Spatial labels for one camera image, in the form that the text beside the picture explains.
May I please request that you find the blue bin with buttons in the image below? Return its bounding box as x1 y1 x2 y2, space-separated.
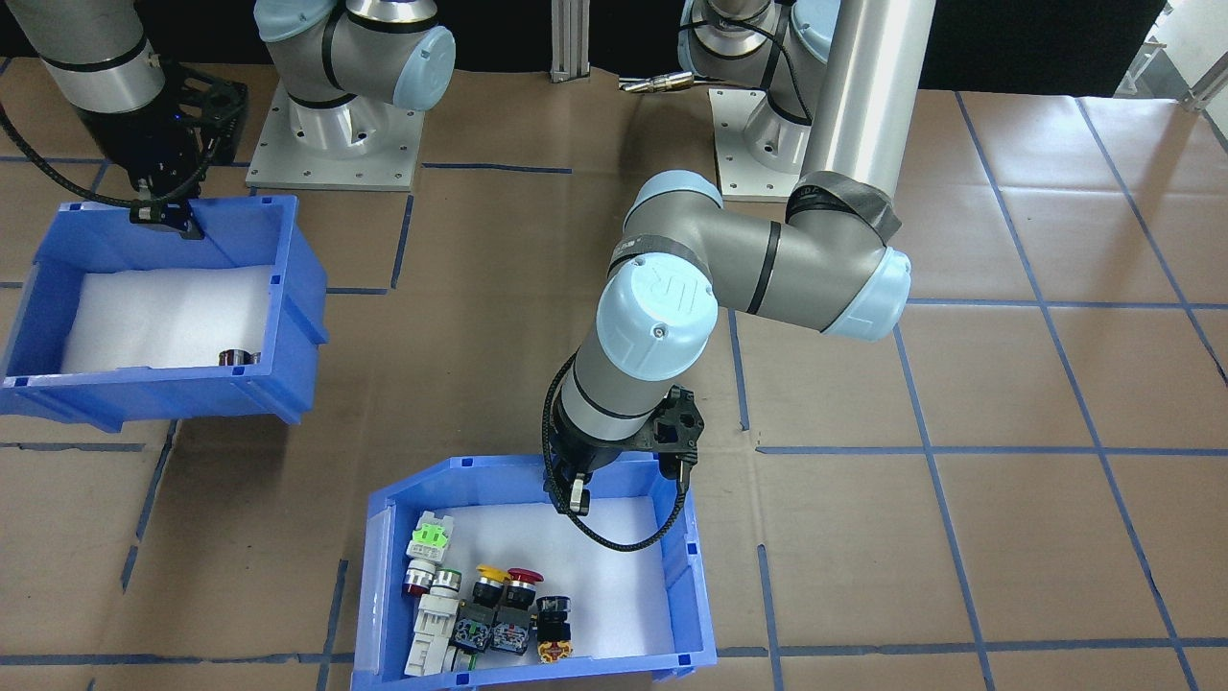
349 453 720 691

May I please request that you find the blue bin with capacitors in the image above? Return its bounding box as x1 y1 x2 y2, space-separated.
0 194 330 435

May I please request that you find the red mushroom push button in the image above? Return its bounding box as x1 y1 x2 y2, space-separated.
491 566 545 656

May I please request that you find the yellow mushroom push button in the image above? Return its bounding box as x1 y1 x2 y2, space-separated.
459 564 512 652

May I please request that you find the black button yellow-red end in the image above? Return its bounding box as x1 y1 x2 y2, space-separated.
533 594 575 666

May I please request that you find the green button white body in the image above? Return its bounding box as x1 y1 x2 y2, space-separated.
403 624 483 679
414 566 464 639

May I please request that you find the white foam under capacitors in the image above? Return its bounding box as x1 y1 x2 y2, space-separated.
59 264 276 377

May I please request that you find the white foam under buttons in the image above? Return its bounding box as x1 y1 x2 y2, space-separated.
391 494 674 675

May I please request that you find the light green contact block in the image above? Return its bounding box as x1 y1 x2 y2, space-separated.
406 511 455 564

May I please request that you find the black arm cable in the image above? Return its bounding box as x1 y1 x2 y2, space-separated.
540 353 694 555
0 96 241 214

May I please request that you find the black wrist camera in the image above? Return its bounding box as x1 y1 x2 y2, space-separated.
650 382 708 492
161 63 250 169

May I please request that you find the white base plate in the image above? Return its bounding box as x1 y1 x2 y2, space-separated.
245 82 428 193
708 84 828 204

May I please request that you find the silver metal cable connector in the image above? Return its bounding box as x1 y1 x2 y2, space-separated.
617 73 698 95

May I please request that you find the aluminium profile post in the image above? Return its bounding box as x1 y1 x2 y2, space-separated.
550 0 593 84

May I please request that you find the aluminium floor frame bar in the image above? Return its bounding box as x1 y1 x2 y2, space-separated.
1140 0 1228 114

